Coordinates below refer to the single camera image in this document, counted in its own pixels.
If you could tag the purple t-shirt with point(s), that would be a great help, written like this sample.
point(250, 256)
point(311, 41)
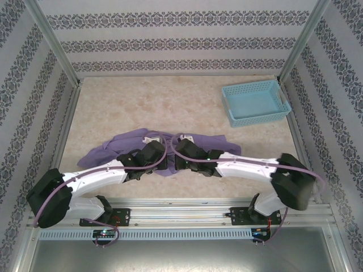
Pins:
point(119, 143)

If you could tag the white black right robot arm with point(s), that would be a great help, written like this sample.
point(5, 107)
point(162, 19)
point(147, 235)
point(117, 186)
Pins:
point(246, 170)

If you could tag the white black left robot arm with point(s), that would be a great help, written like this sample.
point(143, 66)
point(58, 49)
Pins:
point(96, 175)

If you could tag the teal perforated plastic basket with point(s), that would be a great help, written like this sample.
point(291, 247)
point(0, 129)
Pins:
point(252, 103)

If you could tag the small circuit board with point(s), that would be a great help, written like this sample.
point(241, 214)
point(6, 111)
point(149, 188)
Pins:
point(261, 231)
point(103, 233)

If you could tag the grey metal sheet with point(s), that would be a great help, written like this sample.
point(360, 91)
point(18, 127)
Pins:
point(181, 255)

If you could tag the aluminium mounting rail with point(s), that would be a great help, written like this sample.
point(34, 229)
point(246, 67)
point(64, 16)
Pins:
point(181, 211)

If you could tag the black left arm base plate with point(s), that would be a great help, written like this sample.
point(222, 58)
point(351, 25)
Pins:
point(122, 215)

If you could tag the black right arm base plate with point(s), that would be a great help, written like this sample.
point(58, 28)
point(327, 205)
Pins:
point(238, 216)

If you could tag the aluminium side rail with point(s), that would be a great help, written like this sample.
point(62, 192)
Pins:
point(300, 136)
point(63, 133)

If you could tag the aluminium frame post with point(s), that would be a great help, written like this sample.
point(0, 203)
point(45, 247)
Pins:
point(54, 42)
point(304, 39)

